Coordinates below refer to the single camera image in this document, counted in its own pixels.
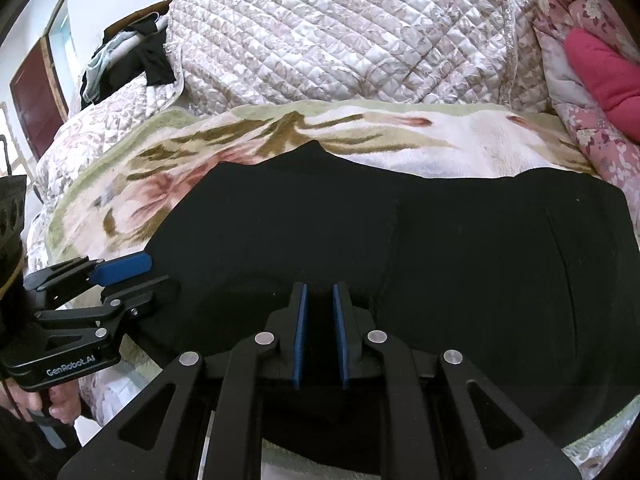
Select dark red door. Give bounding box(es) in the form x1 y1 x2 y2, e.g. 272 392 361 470
10 37 69 161

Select pink pillow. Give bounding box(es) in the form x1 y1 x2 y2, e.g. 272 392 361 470
564 27 640 118

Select person's left hand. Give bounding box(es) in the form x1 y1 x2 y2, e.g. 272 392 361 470
37 384 82 425

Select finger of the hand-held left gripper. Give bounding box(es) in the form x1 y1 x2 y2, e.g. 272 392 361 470
35 275 182 341
24 252 153 293

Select pile of dark clothes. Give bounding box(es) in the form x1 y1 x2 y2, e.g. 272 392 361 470
80 30 166 107

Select black pants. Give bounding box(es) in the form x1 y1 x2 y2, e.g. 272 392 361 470
127 140 640 476

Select wooden headboard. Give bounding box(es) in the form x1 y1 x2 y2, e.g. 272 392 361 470
102 0 176 37

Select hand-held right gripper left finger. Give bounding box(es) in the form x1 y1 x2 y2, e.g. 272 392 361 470
57 282 308 480

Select floral fleece blanket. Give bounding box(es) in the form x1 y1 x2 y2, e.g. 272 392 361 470
27 100 640 480

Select quilted beige bedspread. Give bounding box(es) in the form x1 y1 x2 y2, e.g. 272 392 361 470
27 0 571 201

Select black garment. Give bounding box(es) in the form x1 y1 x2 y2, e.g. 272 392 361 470
102 20 177 88

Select pink floral quilt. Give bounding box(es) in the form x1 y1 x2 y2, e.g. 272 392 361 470
532 0 640 196

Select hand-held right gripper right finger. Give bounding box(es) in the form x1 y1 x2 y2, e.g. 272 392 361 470
332 282 581 480

